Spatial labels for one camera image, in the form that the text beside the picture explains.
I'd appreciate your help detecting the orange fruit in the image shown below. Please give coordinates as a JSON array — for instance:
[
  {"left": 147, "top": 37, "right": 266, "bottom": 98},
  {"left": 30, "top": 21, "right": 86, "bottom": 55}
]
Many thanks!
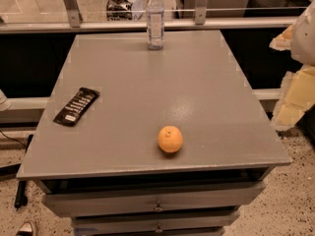
[{"left": 157, "top": 126, "right": 183, "bottom": 153}]

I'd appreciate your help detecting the metal drawer knob upper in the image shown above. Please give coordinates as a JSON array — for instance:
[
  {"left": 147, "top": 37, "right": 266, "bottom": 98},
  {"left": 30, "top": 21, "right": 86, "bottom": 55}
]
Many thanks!
[{"left": 154, "top": 204, "right": 164, "bottom": 212}]

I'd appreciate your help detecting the shoe tip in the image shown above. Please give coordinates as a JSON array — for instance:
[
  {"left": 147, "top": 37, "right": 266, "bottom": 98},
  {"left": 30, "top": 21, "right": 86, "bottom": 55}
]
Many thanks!
[{"left": 16, "top": 221, "right": 37, "bottom": 236}]

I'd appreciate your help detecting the clear plastic water bottle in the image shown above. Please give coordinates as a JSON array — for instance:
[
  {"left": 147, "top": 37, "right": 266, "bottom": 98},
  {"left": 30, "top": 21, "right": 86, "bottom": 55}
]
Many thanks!
[{"left": 146, "top": 0, "right": 164, "bottom": 50}]

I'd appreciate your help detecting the black pole on floor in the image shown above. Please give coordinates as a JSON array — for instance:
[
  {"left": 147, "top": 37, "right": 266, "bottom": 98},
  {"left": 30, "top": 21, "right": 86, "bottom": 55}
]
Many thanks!
[{"left": 14, "top": 134, "right": 34, "bottom": 209}]

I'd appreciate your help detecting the black rxbar chocolate wrapper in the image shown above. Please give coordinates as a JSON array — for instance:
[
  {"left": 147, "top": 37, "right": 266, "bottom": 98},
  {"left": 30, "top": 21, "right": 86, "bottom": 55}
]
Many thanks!
[{"left": 53, "top": 88, "right": 99, "bottom": 127}]

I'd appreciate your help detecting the grey drawer cabinet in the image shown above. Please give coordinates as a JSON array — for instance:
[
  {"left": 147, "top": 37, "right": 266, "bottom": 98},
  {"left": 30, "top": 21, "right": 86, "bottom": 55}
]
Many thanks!
[{"left": 18, "top": 30, "right": 290, "bottom": 236}]

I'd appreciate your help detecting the metal drawer knob lower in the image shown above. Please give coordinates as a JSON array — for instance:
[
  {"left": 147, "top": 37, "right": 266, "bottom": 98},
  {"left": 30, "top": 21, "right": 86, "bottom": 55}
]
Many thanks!
[{"left": 155, "top": 225, "right": 163, "bottom": 234}]

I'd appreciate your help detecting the metal window frame rail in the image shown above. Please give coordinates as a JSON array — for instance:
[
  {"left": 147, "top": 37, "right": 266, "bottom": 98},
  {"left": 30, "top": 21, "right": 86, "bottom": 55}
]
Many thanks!
[{"left": 0, "top": 0, "right": 315, "bottom": 34}]

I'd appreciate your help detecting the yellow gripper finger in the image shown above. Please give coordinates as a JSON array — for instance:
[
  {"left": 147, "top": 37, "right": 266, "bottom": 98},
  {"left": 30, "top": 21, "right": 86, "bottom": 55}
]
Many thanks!
[
  {"left": 272, "top": 65, "right": 315, "bottom": 131},
  {"left": 270, "top": 25, "right": 294, "bottom": 51}
]

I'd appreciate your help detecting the grey drawer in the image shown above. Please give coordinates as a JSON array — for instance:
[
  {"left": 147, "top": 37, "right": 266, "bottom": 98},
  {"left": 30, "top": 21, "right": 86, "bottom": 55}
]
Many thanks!
[
  {"left": 42, "top": 181, "right": 265, "bottom": 217},
  {"left": 72, "top": 210, "right": 239, "bottom": 236}
]

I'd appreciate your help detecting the robot base behind glass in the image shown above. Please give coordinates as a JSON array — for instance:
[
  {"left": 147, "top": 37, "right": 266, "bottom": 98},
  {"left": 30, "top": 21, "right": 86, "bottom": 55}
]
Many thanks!
[{"left": 106, "top": 0, "right": 144, "bottom": 21}]

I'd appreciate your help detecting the top grey drawer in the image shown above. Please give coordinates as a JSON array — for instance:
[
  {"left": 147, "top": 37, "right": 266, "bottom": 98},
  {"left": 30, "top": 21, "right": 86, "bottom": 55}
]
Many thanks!
[{"left": 42, "top": 181, "right": 265, "bottom": 217}]

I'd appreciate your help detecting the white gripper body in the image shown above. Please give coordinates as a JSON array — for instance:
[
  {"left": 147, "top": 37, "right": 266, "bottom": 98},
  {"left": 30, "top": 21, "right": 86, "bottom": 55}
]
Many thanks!
[{"left": 290, "top": 4, "right": 315, "bottom": 65}]

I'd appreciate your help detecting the metal drawer knob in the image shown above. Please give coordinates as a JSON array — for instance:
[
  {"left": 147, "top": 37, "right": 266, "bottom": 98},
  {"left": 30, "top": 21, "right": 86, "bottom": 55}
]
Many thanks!
[
  {"left": 155, "top": 225, "right": 163, "bottom": 234},
  {"left": 154, "top": 204, "right": 164, "bottom": 212}
]

